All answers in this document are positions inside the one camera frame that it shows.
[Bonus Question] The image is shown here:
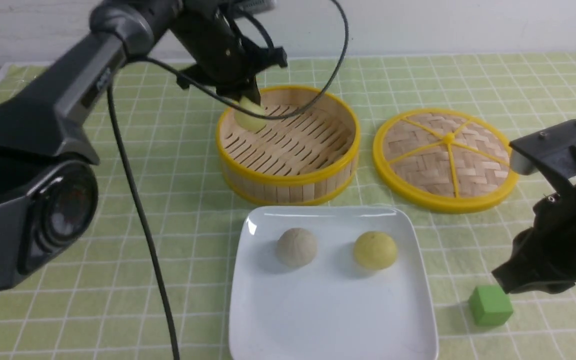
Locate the green cube block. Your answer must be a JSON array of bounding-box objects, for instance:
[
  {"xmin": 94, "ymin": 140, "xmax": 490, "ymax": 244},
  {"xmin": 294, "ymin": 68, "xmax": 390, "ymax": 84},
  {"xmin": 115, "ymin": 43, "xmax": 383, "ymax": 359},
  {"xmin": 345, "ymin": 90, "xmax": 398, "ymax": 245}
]
[{"xmin": 468, "ymin": 284, "xmax": 514, "ymax": 327}]

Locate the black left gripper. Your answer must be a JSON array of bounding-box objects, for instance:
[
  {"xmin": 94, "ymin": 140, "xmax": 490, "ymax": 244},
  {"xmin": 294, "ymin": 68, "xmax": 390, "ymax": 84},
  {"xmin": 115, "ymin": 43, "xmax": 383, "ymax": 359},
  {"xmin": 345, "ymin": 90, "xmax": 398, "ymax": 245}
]
[{"xmin": 170, "ymin": 0, "xmax": 288, "ymax": 106}]

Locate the green checkered tablecloth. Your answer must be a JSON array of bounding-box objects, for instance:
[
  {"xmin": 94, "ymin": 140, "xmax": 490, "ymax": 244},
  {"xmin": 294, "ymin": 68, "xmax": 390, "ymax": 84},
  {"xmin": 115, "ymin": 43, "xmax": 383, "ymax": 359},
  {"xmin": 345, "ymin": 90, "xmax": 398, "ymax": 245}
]
[{"xmin": 0, "ymin": 53, "xmax": 576, "ymax": 360}]

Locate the yellow steamed bun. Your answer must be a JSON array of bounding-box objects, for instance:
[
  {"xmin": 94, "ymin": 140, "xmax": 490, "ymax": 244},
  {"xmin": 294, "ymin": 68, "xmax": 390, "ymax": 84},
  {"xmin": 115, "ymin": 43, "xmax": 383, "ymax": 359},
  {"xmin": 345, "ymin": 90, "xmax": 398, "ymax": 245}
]
[
  {"xmin": 353, "ymin": 231, "xmax": 399, "ymax": 272},
  {"xmin": 234, "ymin": 96, "xmax": 267, "ymax": 133}
]

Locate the black cable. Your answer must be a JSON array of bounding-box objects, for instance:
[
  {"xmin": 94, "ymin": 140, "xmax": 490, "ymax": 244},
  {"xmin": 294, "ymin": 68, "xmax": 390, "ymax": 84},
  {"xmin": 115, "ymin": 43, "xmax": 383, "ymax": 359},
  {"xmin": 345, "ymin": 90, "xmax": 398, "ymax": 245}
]
[{"xmin": 106, "ymin": 0, "xmax": 350, "ymax": 360}]

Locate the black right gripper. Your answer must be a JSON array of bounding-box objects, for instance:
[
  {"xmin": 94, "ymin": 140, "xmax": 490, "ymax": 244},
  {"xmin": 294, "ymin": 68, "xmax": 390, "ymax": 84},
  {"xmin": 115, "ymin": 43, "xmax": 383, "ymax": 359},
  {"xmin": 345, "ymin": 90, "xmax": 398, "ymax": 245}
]
[{"xmin": 492, "ymin": 145, "xmax": 576, "ymax": 295}]

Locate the woven bamboo steamer lid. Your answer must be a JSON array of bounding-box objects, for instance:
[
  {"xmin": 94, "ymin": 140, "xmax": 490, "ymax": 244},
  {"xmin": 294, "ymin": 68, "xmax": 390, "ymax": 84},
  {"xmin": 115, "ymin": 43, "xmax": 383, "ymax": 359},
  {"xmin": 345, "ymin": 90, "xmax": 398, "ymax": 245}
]
[{"xmin": 372, "ymin": 108, "xmax": 519, "ymax": 214}]

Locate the white square plate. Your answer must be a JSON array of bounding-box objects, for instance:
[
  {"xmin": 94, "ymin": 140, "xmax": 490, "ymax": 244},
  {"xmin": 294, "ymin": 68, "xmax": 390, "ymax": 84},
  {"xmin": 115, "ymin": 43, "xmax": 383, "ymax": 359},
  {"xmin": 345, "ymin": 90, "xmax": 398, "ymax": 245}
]
[{"xmin": 228, "ymin": 206, "xmax": 439, "ymax": 360}]

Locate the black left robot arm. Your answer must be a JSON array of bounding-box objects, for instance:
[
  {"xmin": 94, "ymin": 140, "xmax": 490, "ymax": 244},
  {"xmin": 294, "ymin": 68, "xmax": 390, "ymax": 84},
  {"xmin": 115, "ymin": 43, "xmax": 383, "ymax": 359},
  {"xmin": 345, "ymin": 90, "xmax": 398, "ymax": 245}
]
[{"xmin": 0, "ymin": 0, "xmax": 288, "ymax": 292}]

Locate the bamboo steamer basket yellow rim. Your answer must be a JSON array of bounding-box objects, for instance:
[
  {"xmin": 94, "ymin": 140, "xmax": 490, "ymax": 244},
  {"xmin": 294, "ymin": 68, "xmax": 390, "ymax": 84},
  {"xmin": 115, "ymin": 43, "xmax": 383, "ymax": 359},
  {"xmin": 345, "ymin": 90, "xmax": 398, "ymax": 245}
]
[{"xmin": 215, "ymin": 93, "xmax": 361, "ymax": 206}]

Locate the grey-white steamed bun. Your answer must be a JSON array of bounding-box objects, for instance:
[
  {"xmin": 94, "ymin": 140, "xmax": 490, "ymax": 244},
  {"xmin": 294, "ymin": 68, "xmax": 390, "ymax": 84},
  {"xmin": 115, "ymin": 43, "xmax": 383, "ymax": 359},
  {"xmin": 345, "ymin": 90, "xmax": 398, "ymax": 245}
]
[{"xmin": 275, "ymin": 227, "xmax": 318, "ymax": 269}]

